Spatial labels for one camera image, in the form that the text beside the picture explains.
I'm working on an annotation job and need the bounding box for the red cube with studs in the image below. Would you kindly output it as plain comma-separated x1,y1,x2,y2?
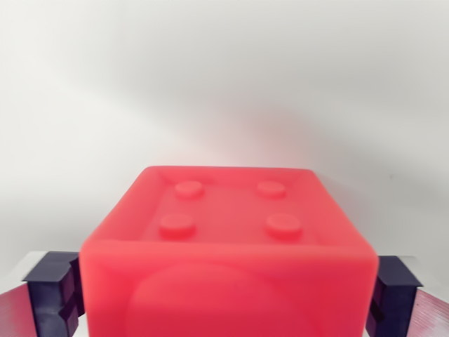
79,165,379,337

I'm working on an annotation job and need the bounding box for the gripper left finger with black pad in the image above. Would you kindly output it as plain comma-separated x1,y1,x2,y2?
0,251,85,337

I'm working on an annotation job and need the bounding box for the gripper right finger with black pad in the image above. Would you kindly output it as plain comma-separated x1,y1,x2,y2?
366,255,449,337

